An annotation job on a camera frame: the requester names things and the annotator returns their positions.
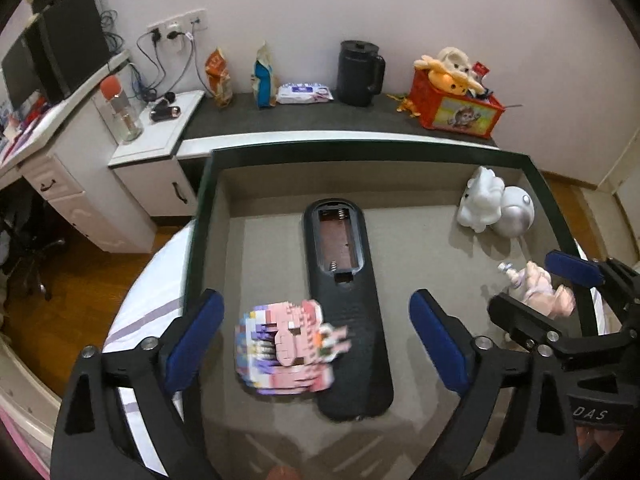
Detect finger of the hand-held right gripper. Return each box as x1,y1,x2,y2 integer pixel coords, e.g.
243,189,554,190
544,250,640,332
487,294,577,357

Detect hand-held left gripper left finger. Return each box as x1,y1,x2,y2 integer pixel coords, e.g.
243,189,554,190
50,288,226,480

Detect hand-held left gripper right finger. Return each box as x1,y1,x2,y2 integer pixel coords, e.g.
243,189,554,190
409,288,584,480

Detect pink pig doll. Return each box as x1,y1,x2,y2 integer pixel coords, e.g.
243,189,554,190
497,260,576,320

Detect pink brick toy figure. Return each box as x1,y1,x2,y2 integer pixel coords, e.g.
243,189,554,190
234,299,349,397

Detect pink storage box dark rim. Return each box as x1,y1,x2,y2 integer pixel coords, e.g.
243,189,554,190
182,146,609,480

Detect silver white round gadget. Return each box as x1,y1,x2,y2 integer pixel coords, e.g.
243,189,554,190
490,186,536,239

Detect black remote control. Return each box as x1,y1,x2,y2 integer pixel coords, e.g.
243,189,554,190
302,198,395,422

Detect white animal figurine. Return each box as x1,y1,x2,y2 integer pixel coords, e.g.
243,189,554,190
456,166,505,233

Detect white nightstand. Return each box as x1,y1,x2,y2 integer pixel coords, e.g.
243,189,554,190
108,90,207,219

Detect red toy basket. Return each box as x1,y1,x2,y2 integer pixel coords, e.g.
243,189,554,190
409,67,507,140

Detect white desk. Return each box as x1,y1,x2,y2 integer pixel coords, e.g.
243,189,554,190
0,50,159,254

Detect black office chair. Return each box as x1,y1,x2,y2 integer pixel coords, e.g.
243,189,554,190
0,195,67,304

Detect white plush toy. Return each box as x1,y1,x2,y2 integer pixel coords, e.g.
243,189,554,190
437,46,488,95

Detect clear bottle orange cap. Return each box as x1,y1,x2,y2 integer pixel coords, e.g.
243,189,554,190
100,77,145,144

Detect dark topped low cabinet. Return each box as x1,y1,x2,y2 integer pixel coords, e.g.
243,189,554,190
177,91,501,162

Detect orange snack bag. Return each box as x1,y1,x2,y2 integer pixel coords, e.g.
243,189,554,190
205,48,234,108

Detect blue white snack bag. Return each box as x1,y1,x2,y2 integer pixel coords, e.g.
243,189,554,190
250,40,277,109

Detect wet wipes packet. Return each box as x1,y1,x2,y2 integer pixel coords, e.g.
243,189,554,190
276,82,334,106

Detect colourful desk papers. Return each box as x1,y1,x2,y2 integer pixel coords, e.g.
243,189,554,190
0,92,53,162

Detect black kettle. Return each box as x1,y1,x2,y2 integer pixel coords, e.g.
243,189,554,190
336,40,387,107

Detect white plug charger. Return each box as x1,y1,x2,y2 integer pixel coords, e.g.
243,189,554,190
167,21,196,54

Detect black computer monitor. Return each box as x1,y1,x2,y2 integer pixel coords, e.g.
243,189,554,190
0,35,44,111

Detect white pink bed frame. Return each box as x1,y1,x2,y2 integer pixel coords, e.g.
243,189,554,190
0,330,66,480

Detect black power cable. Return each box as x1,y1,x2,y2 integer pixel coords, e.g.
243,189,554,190
136,30,173,97

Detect white wall socket strip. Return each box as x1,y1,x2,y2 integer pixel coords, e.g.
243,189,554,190
146,8,207,37

